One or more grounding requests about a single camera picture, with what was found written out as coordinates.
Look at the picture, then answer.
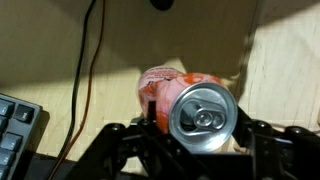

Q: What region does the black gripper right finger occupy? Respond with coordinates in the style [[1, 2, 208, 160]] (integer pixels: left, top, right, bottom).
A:
[[233, 107, 252, 139]]

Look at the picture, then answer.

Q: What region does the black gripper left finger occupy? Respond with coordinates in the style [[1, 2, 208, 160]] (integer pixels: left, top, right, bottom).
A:
[[147, 101, 156, 124]]

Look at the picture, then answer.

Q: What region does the pink soda can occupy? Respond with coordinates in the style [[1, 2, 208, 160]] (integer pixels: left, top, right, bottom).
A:
[[137, 66, 238, 153]]

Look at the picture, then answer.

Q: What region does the black mechanical keyboard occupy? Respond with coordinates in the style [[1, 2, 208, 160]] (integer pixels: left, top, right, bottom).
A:
[[0, 94, 42, 180]]

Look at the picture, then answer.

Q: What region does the red mouse cable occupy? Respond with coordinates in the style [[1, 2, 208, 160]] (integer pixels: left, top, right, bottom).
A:
[[46, 0, 107, 180]]

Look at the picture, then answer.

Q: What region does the black keyboard cable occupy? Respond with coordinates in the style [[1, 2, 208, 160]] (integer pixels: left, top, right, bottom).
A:
[[56, 0, 98, 161]]

